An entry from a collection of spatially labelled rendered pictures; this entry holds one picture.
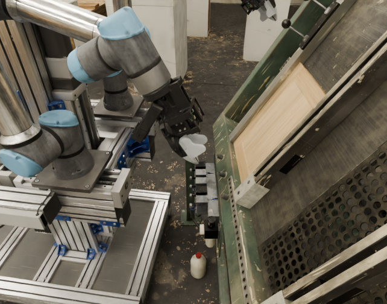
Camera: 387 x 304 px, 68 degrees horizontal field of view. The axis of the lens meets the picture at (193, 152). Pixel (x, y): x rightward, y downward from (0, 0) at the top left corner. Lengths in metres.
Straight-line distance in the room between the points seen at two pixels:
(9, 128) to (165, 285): 1.38
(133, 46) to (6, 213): 0.87
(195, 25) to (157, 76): 5.63
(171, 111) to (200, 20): 5.57
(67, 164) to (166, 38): 2.61
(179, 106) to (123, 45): 0.16
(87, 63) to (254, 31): 4.41
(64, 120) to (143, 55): 0.53
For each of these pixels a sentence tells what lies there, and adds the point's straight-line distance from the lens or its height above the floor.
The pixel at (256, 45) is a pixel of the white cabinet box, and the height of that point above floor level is 0.25.
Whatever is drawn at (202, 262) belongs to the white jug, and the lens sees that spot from 1.88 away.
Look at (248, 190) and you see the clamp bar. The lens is 1.10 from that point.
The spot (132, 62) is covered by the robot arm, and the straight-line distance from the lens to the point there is 0.57.
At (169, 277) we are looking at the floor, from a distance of 2.01.
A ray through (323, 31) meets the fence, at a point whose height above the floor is 1.44.
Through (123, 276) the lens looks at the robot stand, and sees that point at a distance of 1.81.
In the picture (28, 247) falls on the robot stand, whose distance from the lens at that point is 2.12.
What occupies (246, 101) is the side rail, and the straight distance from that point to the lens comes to 1.65.
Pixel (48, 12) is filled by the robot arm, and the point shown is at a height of 1.60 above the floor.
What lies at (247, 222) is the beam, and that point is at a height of 0.89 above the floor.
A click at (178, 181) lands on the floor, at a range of 2.55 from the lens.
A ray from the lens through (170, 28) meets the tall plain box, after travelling 3.48.
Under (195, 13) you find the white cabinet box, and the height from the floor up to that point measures 0.43.
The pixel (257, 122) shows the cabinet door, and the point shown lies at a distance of 1.37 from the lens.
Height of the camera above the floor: 1.77
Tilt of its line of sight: 38 degrees down
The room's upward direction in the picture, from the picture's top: straight up
